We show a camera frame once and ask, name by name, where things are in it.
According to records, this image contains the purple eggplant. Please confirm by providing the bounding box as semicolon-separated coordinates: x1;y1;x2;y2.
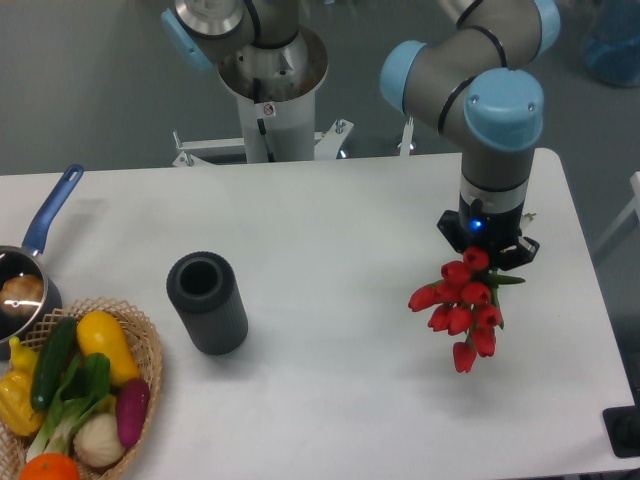
115;378;151;448

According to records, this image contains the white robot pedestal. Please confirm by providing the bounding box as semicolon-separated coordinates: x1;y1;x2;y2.
162;4;351;163

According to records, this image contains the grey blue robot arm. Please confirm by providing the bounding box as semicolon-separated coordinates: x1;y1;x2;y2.
161;1;560;270

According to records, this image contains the yellow bell pepper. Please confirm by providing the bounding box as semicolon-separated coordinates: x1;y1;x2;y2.
1;336;44;437

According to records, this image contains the orange fruit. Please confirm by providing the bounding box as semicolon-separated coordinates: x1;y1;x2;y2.
18;453;80;480

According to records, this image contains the green bok choy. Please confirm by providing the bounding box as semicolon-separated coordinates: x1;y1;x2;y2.
26;353;111;461

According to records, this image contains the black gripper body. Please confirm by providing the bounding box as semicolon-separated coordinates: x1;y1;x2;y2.
457;197;524;253

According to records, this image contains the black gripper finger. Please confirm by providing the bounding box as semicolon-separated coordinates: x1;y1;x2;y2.
501;236;540;266
437;210;469;252

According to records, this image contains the white garlic bulb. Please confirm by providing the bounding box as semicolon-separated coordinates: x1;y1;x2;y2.
73;413;126;469

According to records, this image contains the dark grey ribbed vase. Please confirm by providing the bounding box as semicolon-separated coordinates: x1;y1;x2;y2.
166;251;248;356

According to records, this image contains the yellow squash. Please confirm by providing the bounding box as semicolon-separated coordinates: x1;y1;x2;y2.
76;311;141;387

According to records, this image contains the blue handled saucepan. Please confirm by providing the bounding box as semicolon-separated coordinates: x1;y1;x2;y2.
1;164;84;361

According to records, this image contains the woven wicker basket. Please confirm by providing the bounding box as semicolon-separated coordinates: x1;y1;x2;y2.
21;297;163;479

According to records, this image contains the red tulip bouquet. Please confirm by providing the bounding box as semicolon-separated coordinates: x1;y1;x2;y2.
408;247;525;373

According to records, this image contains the bread roll in pan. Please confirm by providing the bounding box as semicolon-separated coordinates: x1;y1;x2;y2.
1;274;44;308

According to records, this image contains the green cucumber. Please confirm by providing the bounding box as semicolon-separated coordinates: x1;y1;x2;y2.
30;317;77;412

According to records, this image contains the white furniture frame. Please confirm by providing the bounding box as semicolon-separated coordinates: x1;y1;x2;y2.
591;171;639;264

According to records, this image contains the black device at edge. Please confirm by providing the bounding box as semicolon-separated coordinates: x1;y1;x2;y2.
602;406;639;458

